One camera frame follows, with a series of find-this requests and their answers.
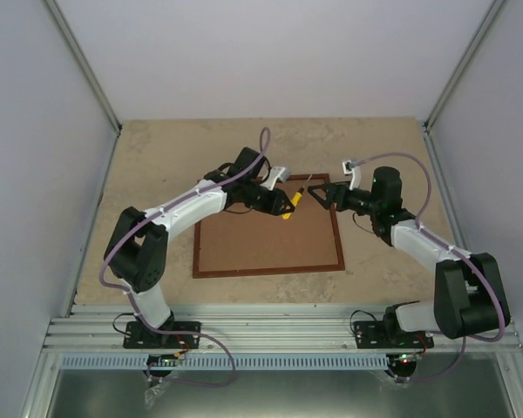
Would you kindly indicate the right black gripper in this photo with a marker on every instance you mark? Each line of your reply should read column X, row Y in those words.
column 332, row 190

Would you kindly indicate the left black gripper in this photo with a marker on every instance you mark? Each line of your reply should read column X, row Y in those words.
column 278, row 198

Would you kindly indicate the yellow handled screwdriver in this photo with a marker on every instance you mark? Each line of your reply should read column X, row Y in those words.
column 295, row 200

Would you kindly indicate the brown wooden picture frame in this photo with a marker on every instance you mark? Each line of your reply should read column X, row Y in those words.
column 337, row 244

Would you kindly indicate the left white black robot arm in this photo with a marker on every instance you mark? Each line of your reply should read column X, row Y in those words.
column 135, row 257

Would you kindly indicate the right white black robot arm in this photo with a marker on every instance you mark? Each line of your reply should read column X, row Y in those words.
column 469, row 298

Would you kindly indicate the brown fibreboard backing panel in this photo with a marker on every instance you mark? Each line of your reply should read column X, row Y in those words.
column 266, row 244

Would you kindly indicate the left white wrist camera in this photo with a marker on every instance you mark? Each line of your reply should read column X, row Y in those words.
column 277, row 174

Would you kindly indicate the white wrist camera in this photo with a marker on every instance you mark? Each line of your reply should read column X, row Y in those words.
column 352, row 169
column 277, row 174

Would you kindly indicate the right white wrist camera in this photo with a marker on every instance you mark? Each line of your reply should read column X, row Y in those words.
column 352, row 169

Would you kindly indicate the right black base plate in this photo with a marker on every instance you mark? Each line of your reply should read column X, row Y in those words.
column 370, row 332

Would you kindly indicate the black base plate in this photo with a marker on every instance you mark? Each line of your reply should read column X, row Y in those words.
column 138, row 336
column 370, row 332

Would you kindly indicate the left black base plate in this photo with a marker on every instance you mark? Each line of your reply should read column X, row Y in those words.
column 138, row 336

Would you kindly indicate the grey slotted cable duct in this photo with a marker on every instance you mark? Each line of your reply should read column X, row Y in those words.
column 220, row 362

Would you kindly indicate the left aluminium corner post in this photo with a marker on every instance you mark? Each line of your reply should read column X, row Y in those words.
column 59, row 19

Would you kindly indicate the aluminium corner post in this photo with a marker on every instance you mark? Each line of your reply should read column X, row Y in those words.
column 479, row 36
column 59, row 19

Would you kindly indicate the right aluminium corner post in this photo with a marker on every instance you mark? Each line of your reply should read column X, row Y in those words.
column 479, row 36

